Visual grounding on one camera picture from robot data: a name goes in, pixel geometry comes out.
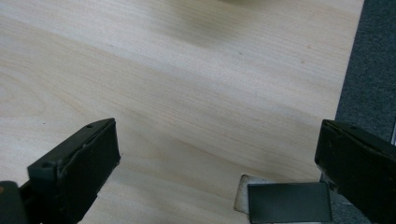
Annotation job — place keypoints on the dark rectangular metal bracket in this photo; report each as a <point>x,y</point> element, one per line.
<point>289,202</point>

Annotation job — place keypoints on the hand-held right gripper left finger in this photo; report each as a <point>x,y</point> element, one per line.
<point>77,168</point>

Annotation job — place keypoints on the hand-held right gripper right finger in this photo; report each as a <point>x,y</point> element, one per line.
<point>358,161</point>

